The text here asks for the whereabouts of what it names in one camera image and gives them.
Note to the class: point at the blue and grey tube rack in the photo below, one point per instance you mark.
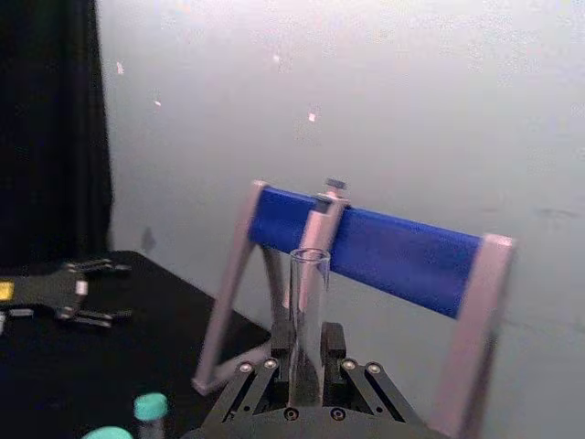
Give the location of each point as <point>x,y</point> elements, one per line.
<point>393,256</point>

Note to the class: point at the black curtain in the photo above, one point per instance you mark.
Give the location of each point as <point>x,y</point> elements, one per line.
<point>50,137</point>

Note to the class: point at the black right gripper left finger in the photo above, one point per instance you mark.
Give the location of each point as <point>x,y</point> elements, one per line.
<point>256,388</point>

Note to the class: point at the teal capped plastic tube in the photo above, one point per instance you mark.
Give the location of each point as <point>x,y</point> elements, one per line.
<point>109,433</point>
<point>151,411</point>

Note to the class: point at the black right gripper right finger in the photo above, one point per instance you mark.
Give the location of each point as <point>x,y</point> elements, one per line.
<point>361,388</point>

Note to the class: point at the clear glass test tube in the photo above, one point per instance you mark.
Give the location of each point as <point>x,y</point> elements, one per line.
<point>310,320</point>

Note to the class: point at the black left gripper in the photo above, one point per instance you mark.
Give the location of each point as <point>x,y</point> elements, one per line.
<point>41,292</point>

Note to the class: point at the black table cloth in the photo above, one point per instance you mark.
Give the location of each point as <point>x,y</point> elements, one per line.
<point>114,356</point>

